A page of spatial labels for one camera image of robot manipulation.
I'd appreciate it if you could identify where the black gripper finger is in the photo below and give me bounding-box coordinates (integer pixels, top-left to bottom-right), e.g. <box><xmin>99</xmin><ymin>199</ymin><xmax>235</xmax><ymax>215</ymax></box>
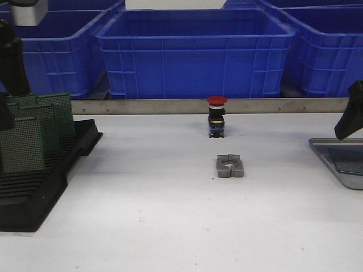
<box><xmin>1</xmin><ymin>19</ymin><xmax>31</xmax><ymax>96</ymax></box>
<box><xmin>334</xmin><ymin>80</ymin><xmax>362</xmax><ymax>140</ymax></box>
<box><xmin>0</xmin><ymin>93</ymin><xmax>15</xmax><ymax>131</ymax></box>

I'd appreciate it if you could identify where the rear right green circuit board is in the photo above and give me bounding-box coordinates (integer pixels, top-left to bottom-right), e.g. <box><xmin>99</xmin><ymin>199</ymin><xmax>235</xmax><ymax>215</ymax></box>
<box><xmin>38</xmin><ymin>92</ymin><xmax>75</xmax><ymax>138</ymax></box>

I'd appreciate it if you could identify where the grey split clamp block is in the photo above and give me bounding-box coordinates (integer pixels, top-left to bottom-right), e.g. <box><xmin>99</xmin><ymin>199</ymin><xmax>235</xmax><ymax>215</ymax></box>
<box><xmin>216</xmin><ymin>154</ymin><xmax>244</xmax><ymax>178</ymax></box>

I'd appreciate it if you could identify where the grey robot arm link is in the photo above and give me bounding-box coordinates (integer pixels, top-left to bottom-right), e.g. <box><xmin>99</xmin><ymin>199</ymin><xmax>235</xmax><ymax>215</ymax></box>
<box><xmin>8</xmin><ymin>0</ymin><xmax>48</xmax><ymax>27</ymax></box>

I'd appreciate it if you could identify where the rear left green circuit board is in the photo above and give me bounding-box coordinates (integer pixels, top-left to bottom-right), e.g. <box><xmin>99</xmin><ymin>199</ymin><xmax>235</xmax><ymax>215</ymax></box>
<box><xmin>6</xmin><ymin>93</ymin><xmax>38</xmax><ymax>107</ymax></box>

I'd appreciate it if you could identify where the red emergency stop button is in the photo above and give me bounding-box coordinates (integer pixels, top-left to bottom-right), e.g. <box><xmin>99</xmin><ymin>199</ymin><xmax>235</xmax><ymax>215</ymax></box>
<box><xmin>206</xmin><ymin>96</ymin><xmax>227</xmax><ymax>138</ymax></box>

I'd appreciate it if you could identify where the far left blue bin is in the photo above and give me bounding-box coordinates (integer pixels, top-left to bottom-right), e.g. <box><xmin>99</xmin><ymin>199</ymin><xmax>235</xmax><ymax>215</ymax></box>
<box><xmin>48</xmin><ymin>0</ymin><xmax>125</xmax><ymax>11</ymax></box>

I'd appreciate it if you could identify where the green perforated circuit board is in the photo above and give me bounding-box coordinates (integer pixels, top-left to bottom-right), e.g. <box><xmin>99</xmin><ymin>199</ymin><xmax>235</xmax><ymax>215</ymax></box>
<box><xmin>1</xmin><ymin>116</ymin><xmax>45</xmax><ymax>174</ymax></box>
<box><xmin>18</xmin><ymin>104</ymin><xmax>60</xmax><ymax>153</ymax></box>
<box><xmin>328</xmin><ymin>148</ymin><xmax>362</xmax><ymax>176</ymax></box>

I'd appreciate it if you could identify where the metal tray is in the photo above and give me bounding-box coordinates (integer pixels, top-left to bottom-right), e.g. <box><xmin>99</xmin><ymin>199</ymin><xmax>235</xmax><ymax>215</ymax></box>
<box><xmin>309</xmin><ymin>138</ymin><xmax>362</xmax><ymax>190</ymax></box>

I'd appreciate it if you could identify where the black slotted board rack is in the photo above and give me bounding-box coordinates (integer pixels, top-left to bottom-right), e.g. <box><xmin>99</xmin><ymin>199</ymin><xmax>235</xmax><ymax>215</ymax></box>
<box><xmin>1</xmin><ymin>119</ymin><xmax>103</xmax><ymax>232</ymax></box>

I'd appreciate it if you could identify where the metal rail strip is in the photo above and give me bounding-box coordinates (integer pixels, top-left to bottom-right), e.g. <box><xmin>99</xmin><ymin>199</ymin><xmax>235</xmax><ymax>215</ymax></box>
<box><xmin>71</xmin><ymin>97</ymin><xmax>348</xmax><ymax>115</ymax></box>

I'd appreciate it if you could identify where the left blue plastic bin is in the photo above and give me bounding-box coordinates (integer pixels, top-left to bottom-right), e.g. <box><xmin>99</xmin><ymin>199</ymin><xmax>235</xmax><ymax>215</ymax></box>
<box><xmin>14</xmin><ymin>10</ymin><xmax>107</xmax><ymax>98</ymax></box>

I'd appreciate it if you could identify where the blue plastic bin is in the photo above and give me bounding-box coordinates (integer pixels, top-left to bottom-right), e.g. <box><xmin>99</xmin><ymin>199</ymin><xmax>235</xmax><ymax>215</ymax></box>
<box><xmin>14</xmin><ymin>10</ymin><xmax>107</xmax><ymax>98</ymax></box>
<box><xmin>280</xmin><ymin>7</ymin><xmax>362</xmax><ymax>97</ymax></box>
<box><xmin>96</xmin><ymin>9</ymin><xmax>294</xmax><ymax>99</ymax></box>

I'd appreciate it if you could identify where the right blue plastic bin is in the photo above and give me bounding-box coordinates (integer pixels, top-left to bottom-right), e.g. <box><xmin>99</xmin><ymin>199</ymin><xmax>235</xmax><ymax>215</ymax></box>
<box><xmin>280</xmin><ymin>7</ymin><xmax>362</xmax><ymax>97</ymax></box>

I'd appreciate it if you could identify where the center blue plastic bin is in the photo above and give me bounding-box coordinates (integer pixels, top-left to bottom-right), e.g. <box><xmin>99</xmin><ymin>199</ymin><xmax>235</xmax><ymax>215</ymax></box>
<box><xmin>96</xmin><ymin>9</ymin><xmax>294</xmax><ymax>99</ymax></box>

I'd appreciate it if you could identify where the far right blue bin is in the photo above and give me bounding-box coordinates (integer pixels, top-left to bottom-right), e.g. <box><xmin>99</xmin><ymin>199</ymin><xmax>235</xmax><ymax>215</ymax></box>
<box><xmin>222</xmin><ymin>0</ymin><xmax>362</xmax><ymax>9</ymax></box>

